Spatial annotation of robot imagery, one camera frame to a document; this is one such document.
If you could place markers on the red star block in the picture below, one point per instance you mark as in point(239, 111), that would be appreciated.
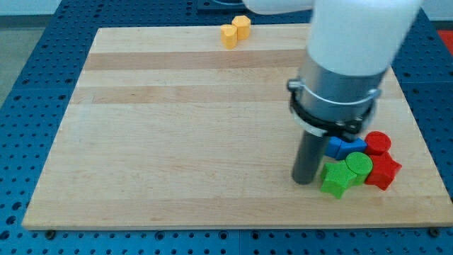
point(384, 171)

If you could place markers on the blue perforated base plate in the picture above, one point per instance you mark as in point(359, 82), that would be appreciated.
point(32, 112)

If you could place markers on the green star block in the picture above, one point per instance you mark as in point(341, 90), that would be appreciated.
point(337, 178)

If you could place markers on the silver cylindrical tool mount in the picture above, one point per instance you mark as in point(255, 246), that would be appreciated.
point(328, 104)

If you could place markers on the red cylinder block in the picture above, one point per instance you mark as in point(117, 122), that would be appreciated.
point(377, 143)

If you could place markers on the yellow heart block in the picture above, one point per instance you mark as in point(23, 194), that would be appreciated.
point(228, 36)

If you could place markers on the wooden board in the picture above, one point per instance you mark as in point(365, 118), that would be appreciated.
point(168, 130)

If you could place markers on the yellow hexagon block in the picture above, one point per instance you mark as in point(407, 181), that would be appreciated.
point(243, 25)

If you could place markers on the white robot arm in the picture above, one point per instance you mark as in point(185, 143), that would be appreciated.
point(351, 45)

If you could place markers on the green cylinder block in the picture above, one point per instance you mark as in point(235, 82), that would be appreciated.
point(361, 165)

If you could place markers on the blue cube block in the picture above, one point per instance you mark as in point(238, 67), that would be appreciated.
point(339, 149)

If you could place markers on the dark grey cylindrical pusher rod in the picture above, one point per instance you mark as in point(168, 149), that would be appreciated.
point(309, 156)

